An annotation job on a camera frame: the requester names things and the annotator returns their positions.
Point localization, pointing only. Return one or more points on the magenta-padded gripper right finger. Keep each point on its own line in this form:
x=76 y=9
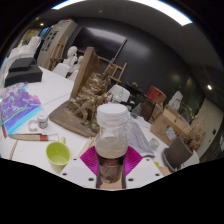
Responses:
x=143 y=170

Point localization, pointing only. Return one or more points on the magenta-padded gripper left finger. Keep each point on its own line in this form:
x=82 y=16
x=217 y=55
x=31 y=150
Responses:
x=78 y=170

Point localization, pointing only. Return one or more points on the clear bottle with white cap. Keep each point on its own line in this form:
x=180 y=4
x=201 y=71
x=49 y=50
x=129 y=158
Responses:
x=111 y=150

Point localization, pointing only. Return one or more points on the dark grey plant saucer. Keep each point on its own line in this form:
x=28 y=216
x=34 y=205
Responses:
x=166 y=161

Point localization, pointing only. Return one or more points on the yellow-green mug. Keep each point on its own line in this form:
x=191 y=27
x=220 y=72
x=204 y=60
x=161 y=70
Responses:
x=58 y=155

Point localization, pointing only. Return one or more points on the small white cup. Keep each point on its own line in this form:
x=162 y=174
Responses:
x=153 y=144

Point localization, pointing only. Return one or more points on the folded newspaper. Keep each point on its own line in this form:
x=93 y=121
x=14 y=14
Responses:
x=140 y=138

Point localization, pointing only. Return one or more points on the dried plant in grey pot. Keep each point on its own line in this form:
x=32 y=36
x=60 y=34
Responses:
x=180 y=151

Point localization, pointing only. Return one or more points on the cardboard box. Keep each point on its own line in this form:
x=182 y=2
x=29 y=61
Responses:
x=166 y=126

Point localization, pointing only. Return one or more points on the wooden paintbrush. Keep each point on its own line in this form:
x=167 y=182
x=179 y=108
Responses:
x=30 y=136

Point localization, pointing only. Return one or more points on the clear glass bottle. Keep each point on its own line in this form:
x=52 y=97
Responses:
x=136 y=111

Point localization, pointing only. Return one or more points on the small jar with white lid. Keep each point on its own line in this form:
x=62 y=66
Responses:
x=42 y=121

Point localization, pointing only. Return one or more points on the white tape roll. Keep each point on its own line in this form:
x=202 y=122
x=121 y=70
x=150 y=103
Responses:
x=30 y=126

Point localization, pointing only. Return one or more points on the thin wooden stick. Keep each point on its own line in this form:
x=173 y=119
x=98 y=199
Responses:
x=13 y=150

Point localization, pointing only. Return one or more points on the brown relief sculpture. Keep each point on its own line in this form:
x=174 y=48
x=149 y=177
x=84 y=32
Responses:
x=83 y=100

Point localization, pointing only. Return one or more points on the red box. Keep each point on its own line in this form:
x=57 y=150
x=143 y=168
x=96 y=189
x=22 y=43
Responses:
x=156 y=95

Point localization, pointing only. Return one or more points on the white plastic chair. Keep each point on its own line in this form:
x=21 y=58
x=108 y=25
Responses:
x=73 y=76
x=119 y=93
x=60 y=70

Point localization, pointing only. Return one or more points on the wooden easel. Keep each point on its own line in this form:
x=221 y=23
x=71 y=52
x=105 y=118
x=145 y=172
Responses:
x=116 y=71
x=59 y=53

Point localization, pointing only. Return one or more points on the white plaster bust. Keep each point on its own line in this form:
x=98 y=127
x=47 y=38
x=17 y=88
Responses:
x=70 y=55
x=79 y=63

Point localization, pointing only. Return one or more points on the black flat box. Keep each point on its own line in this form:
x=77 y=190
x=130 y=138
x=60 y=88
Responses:
x=23 y=76
x=21 y=64

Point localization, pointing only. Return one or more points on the white cabinet with pictures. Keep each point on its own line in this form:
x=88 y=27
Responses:
x=55 y=36

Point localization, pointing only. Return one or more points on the black wall screen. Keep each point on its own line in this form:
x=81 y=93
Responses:
x=100 y=41

